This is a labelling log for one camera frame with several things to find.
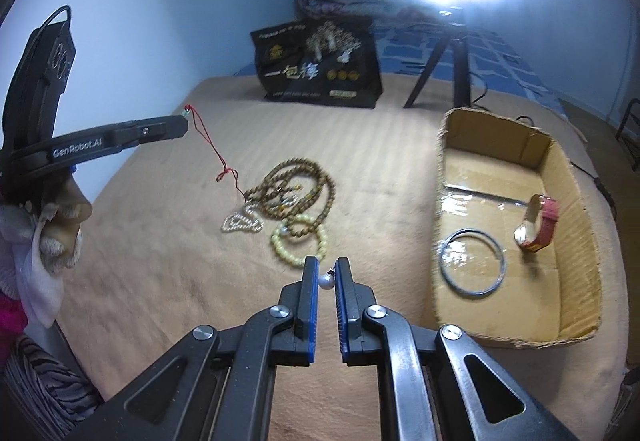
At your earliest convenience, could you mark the brown wooden bead mala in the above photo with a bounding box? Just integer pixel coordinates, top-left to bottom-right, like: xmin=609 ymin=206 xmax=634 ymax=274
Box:
xmin=244 ymin=157 xmax=336 ymax=239

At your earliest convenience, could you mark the pink sleeve forearm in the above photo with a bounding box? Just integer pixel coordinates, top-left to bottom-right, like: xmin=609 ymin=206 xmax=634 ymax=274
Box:
xmin=0 ymin=294 xmax=28 ymax=364

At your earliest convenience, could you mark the red strap wristwatch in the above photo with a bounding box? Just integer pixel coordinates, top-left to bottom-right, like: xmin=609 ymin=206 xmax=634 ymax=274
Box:
xmin=513 ymin=194 xmax=559 ymax=253

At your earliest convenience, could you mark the folded floral quilt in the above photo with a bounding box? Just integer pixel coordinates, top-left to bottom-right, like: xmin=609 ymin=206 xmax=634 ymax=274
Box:
xmin=295 ymin=0 xmax=436 ymax=22

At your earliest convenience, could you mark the blue-green bangle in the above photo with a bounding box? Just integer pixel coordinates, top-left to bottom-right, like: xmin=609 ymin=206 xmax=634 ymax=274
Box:
xmin=437 ymin=227 xmax=506 ymax=299

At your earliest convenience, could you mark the black snack bag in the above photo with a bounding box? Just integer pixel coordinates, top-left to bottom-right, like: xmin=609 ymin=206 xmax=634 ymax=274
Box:
xmin=250 ymin=16 xmax=383 ymax=109

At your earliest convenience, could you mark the beige blanket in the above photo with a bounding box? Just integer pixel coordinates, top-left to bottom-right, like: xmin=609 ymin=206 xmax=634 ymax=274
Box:
xmin=58 ymin=75 xmax=628 ymax=440

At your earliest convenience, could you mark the cream bead bracelet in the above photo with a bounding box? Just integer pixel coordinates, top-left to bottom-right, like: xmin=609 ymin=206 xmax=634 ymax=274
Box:
xmin=270 ymin=212 xmax=330 ymax=269

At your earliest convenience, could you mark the green jade pendant red cord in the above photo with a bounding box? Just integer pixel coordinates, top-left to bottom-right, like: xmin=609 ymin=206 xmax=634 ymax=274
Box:
xmin=182 ymin=104 xmax=248 ymax=200

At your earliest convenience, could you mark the small pearl necklace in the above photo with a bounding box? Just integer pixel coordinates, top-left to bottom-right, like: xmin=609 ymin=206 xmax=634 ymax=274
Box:
xmin=220 ymin=206 xmax=265 ymax=234

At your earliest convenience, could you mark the cardboard box tray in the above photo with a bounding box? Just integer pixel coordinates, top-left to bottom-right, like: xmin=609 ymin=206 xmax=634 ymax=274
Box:
xmin=423 ymin=109 xmax=602 ymax=348

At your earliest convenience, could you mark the single pearl earring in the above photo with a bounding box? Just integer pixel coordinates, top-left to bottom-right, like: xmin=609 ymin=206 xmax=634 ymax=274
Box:
xmin=318 ymin=270 xmax=335 ymax=291

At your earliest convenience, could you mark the left gloved hand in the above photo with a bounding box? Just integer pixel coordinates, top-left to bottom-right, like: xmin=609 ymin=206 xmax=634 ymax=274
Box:
xmin=1 ymin=174 xmax=92 ymax=328

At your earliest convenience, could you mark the ring light power cable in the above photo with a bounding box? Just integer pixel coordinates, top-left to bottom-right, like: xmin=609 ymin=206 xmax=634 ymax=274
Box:
xmin=470 ymin=75 xmax=618 ymax=222

